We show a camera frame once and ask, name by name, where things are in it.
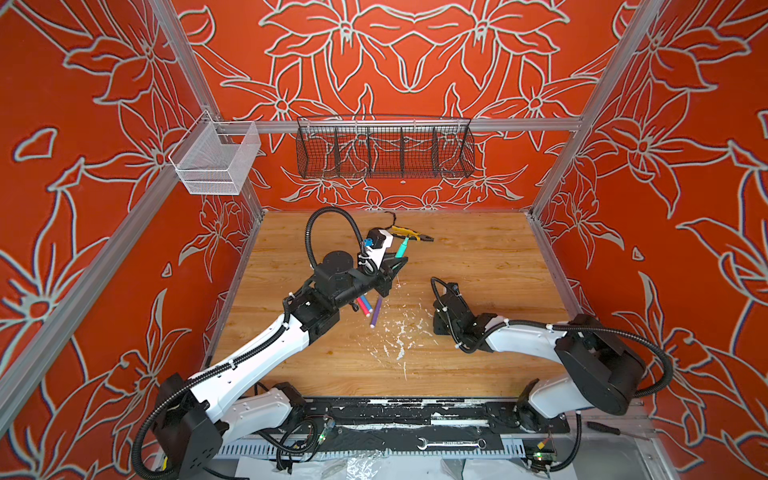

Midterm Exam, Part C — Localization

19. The pink marker pen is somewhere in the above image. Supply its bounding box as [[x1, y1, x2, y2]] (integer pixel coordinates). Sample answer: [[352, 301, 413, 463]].
[[357, 297, 371, 317]]

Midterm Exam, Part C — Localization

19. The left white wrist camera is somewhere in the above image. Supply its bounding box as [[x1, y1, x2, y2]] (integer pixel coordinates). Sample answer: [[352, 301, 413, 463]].
[[358, 228, 394, 274]]

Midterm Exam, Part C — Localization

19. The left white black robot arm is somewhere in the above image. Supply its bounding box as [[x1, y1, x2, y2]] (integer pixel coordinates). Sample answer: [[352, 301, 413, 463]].
[[130, 207, 408, 479]]

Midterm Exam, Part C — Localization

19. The silver wrench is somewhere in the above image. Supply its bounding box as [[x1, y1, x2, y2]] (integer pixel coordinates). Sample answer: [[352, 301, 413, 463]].
[[417, 437, 487, 451]]

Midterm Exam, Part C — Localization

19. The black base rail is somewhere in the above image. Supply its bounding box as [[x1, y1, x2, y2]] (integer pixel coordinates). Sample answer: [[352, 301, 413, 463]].
[[306, 397, 533, 458]]

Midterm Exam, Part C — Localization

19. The green marker pen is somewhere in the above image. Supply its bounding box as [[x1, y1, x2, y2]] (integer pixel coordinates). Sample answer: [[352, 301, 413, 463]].
[[395, 238, 409, 258]]

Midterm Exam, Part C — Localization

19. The blue marker pen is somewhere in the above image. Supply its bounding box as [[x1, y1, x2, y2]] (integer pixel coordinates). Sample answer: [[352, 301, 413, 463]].
[[360, 295, 373, 314]]

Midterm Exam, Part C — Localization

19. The purple marker pen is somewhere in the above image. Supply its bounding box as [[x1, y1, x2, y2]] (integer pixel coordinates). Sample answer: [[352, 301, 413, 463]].
[[370, 296, 384, 328]]

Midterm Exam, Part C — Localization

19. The clear plastic wall bin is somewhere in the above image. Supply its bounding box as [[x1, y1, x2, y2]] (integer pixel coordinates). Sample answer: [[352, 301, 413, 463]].
[[169, 121, 261, 196]]

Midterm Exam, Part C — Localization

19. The black wire wall basket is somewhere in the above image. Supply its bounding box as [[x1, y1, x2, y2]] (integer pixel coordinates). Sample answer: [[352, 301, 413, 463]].
[[295, 114, 477, 180]]

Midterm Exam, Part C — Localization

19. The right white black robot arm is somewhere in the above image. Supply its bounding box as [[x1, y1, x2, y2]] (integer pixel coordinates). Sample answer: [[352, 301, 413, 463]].
[[430, 277, 675, 431]]

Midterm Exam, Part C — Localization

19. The black screwdriver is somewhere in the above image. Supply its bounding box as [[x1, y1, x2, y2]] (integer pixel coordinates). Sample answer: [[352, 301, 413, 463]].
[[586, 421, 649, 441]]

